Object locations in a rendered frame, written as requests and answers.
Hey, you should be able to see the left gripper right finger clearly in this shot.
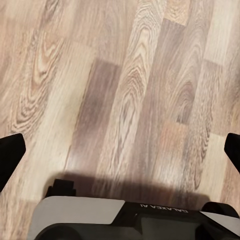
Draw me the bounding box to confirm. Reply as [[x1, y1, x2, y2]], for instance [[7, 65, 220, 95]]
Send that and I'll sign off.
[[224, 133, 240, 173]]

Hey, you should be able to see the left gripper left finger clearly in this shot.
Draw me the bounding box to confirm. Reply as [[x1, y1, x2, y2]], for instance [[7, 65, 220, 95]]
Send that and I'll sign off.
[[0, 133, 26, 193]]

